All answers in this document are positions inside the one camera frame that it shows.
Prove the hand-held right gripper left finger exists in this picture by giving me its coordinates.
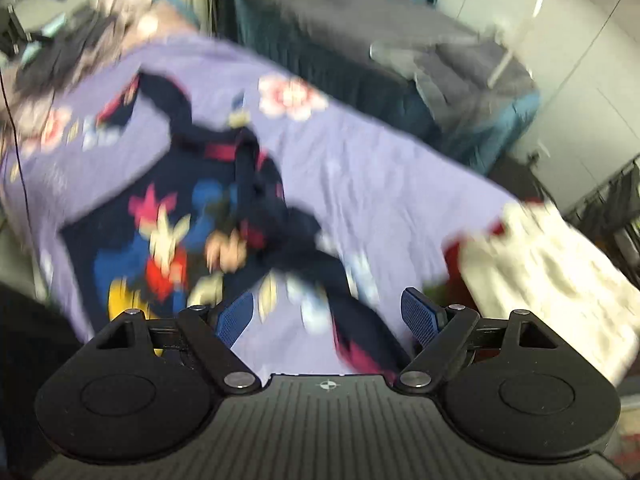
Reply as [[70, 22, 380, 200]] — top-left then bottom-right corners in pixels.
[[93, 292, 262, 395]]

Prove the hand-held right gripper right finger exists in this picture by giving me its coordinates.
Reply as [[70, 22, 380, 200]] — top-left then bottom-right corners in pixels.
[[397, 287, 559, 394]]

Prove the navy cartoon print sweater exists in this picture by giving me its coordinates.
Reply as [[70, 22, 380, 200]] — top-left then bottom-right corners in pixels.
[[59, 72, 414, 376]]

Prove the pile of mixed clothes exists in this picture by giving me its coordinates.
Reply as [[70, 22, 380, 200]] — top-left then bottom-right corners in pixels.
[[14, 0, 202, 103]]

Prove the white cloth with red trim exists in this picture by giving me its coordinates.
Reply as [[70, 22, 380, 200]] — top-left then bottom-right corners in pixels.
[[442, 199, 640, 387]]

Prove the purple floral bed sheet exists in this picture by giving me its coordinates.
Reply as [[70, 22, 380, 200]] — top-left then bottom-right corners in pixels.
[[0, 35, 547, 377]]

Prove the dark grey blanket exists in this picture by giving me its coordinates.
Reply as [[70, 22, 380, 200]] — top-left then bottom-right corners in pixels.
[[234, 0, 536, 111]]

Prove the white wardrobe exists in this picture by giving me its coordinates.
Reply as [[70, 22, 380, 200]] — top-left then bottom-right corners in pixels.
[[436, 0, 640, 214]]

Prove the black wire rack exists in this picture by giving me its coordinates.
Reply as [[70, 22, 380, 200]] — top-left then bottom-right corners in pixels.
[[564, 156, 640, 272]]

